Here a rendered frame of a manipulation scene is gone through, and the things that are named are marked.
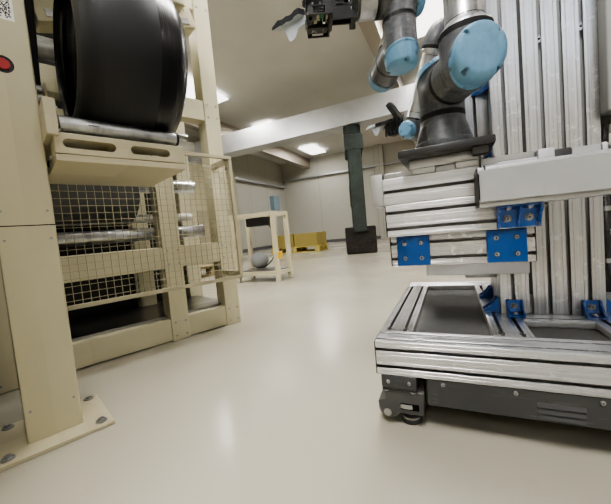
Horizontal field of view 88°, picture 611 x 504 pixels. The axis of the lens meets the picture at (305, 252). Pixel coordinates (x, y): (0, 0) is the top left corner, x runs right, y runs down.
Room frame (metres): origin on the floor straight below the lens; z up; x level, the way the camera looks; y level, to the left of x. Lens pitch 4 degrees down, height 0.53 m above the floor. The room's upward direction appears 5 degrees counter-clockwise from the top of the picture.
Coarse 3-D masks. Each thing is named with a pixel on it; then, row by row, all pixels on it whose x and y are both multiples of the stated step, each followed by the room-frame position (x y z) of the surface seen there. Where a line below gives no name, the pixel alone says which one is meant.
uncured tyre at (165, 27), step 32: (64, 0) 1.15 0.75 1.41; (96, 0) 0.88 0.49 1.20; (128, 0) 0.93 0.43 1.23; (160, 0) 1.01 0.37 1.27; (64, 32) 1.22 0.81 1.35; (96, 32) 0.89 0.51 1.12; (128, 32) 0.93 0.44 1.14; (160, 32) 0.99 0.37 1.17; (64, 64) 1.25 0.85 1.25; (96, 64) 0.91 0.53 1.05; (128, 64) 0.94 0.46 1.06; (160, 64) 1.00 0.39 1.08; (64, 96) 1.21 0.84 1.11; (96, 96) 0.95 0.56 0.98; (128, 96) 0.98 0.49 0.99; (160, 96) 1.03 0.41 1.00; (160, 128) 1.11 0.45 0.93
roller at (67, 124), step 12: (60, 120) 0.90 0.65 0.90; (72, 120) 0.92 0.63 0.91; (84, 120) 0.94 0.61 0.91; (72, 132) 0.93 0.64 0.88; (84, 132) 0.95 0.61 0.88; (96, 132) 0.97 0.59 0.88; (108, 132) 0.98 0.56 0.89; (120, 132) 1.01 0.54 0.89; (132, 132) 1.03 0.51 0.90; (144, 132) 1.05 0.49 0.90; (156, 132) 1.08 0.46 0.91; (168, 132) 1.11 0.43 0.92; (168, 144) 1.12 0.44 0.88
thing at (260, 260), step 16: (256, 224) 3.69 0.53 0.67; (272, 224) 3.51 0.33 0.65; (288, 224) 3.81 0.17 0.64; (272, 240) 3.52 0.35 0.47; (288, 240) 3.77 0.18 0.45; (256, 256) 3.74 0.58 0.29; (288, 256) 3.78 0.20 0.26; (256, 272) 3.63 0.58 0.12; (272, 272) 3.54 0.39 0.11; (288, 272) 3.79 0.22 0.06
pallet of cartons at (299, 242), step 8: (312, 232) 8.34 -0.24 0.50; (320, 232) 8.53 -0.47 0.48; (280, 240) 8.50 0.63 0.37; (296, 240) 8.35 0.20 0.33; (304, 240) 8.28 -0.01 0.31; (312, 240) 8.21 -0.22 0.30; (320, 240) 8.46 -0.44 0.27; (272, 248) 8.60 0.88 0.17; (280, 248) 8.50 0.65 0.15; (296, 248) 8.35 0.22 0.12; (304, 248) 9.12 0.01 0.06; (320, 248) 8.55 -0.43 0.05
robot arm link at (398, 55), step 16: (400, 16) 0.72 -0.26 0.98; (384, 32) 0.75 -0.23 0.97; (400, 32) 0.72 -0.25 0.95; (416, 32) 0.73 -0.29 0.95; (384, 48) 0.76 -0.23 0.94; (400, 48) 0.72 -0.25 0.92; (416, 48) 0.73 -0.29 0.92; (384, 64) 0.79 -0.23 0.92; (400, 64) 0.73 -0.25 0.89; (416, 64) 0.75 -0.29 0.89
